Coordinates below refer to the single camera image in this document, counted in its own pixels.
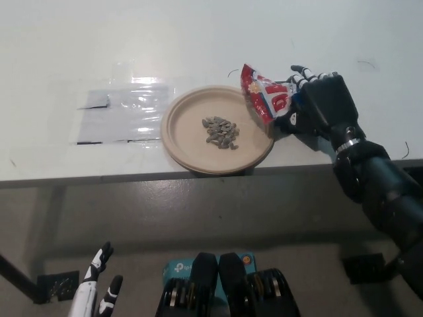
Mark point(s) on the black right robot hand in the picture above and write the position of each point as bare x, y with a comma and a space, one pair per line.
330, 105

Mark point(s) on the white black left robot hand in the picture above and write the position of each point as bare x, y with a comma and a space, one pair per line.
86, 294

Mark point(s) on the red blue sunflower seed bag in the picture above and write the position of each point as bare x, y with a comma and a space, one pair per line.
264, 95

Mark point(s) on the black floor foot plate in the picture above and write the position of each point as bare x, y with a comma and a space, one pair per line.
363, 269
54, 285

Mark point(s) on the pile of sunflower seeds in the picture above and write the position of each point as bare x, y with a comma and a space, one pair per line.
219, 132

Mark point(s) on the beige paper plate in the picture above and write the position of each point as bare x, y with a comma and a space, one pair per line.
188, 132

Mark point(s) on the black slanted table leg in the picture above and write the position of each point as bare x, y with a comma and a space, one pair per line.
394, 263
20, 280

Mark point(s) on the grey upright table leg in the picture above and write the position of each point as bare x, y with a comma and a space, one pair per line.
53, 221

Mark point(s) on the teal router box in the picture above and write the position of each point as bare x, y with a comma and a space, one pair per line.
176, 267

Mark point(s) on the clear plastic taped grey sheet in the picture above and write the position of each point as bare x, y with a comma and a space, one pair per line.
122, 119

